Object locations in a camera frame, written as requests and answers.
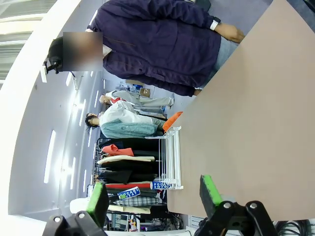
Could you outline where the orange cloth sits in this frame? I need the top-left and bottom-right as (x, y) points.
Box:
(161, 111), (184, 132)

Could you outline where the white wire can dispenser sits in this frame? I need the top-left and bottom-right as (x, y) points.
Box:
(144, 126), (185, 190)

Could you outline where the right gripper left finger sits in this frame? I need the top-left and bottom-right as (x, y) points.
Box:
(41, 181), (110, 236)

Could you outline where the mannequin in grey jacket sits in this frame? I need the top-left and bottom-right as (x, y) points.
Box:
(99, 89), (176, 114)

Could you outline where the person's left hand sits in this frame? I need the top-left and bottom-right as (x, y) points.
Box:
(216, 23), (246, 44)

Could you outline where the person's left forearm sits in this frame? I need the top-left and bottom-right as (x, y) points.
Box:
(169, 3), (217, 31)

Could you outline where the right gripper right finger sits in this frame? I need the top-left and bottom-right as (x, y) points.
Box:
(193, 174), (281, 236)

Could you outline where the black cable bundle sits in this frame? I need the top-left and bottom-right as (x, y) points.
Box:
(275, 219), (315, 236)

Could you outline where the rack of dark garments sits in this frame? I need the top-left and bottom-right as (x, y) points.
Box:
(94, 137), (165, 215)

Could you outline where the white wristwatch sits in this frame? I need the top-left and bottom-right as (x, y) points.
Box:
(209, 16), (221, 31)

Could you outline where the person in white shirt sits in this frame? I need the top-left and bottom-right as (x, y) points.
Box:
(84, 100), (168, 139)

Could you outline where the person in navy jacket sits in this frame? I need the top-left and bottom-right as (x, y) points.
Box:
(48, 0), (241, 97)

